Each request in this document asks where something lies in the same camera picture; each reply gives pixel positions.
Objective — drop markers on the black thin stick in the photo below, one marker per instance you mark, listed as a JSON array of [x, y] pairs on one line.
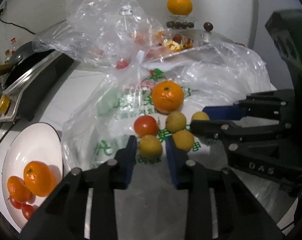
[[3, 137]]

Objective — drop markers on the orange peel scraps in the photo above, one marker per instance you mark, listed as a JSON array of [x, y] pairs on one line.
[[174, 44]]

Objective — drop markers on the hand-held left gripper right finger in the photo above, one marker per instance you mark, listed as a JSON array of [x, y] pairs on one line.
[[172, 162]]

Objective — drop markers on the printed white plastic bag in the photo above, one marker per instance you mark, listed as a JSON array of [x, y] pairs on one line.
[[103, 130]]

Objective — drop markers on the large orange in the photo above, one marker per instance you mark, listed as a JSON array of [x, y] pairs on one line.
[[179, 5]]

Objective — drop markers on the white plate with dark rim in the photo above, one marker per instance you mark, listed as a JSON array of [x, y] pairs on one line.
[[33, 145]]

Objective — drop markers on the silver induction cooker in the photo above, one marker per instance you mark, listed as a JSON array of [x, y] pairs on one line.
[[41, 80]]

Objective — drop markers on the mandarin orange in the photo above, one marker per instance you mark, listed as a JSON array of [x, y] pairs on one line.
[[39, 178], [167, 96], [17, 189]]

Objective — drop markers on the small yellow round fruit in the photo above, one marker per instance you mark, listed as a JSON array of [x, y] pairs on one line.
[[200, 116], [176, 121], [183, 140], [150, 146]]

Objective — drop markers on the grey refrigerator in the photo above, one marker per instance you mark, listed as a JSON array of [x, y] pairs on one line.
[[262, 2]]

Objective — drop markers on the clear plastic bag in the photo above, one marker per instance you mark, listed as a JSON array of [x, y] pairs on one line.
[[96, 17]]

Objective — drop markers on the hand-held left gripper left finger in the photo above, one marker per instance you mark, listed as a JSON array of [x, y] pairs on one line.
[[129, 160]]

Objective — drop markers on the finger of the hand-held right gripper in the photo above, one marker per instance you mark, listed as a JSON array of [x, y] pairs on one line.
[[221, 112], [216, 128]]

